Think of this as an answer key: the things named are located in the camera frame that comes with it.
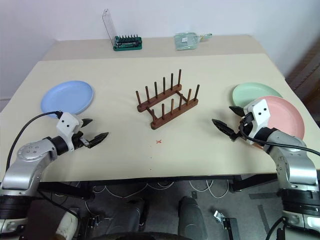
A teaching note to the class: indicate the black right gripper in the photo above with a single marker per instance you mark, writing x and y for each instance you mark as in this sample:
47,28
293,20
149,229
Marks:
243,125

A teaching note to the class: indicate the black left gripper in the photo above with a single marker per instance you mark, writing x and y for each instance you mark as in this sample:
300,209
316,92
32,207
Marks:
79,140

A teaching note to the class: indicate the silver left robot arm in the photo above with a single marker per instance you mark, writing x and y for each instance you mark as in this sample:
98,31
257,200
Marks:
27,160

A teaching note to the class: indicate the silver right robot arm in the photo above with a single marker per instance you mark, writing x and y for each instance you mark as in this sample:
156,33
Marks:
292,162

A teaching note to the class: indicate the wooden dish rack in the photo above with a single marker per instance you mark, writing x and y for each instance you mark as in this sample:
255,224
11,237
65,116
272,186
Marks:
167,107

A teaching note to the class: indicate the green plate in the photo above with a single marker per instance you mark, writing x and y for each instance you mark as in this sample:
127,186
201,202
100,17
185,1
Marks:
252,93

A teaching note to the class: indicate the blue plate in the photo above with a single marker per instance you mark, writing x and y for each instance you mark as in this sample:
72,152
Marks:
67,97

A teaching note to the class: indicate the pink plate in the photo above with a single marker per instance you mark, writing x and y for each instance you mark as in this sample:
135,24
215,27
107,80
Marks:
285,120

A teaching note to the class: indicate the clear plastic bag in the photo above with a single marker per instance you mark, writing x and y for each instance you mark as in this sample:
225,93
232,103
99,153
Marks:
186,41

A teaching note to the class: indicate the dark rounded robot leg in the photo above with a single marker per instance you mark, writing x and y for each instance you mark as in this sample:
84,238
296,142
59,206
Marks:
130,215
191,216

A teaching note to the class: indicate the green screwdriver bit set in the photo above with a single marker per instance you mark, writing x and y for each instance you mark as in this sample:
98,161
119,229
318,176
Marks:
128,43

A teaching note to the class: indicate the clear plastic bit set lid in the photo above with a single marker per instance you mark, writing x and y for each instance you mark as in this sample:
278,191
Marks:
109,25

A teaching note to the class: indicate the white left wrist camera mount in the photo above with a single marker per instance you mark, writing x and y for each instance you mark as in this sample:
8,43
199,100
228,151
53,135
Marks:
67,126

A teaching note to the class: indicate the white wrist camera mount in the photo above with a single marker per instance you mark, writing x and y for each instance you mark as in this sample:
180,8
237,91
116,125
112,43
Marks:
260,113
67,126

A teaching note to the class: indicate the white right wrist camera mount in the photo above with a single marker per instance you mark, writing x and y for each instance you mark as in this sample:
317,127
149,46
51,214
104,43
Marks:
260,113

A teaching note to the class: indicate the black table frame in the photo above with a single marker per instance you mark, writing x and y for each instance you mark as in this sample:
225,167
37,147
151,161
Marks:
140,185

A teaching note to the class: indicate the silver metal bracket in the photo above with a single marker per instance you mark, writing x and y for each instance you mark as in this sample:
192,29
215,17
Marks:
218,215

